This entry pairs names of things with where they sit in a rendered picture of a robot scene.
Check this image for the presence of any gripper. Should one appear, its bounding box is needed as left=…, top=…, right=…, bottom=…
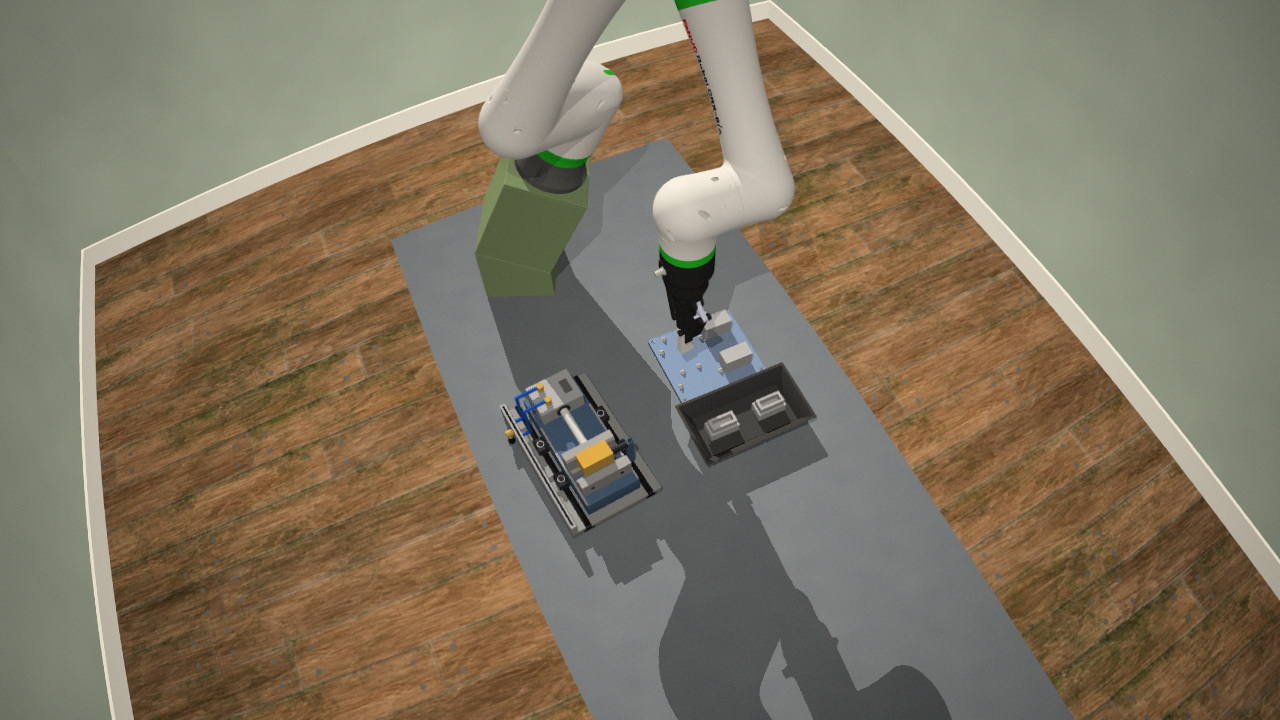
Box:
left=662, top=275, right=712, bottom=354

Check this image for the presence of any yellow rectangular block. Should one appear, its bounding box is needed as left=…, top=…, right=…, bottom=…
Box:
left=575, top=439, right=614, bottom=477

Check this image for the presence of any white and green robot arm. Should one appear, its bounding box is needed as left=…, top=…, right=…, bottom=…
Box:
left=477, top=0, right=795, bottom=288

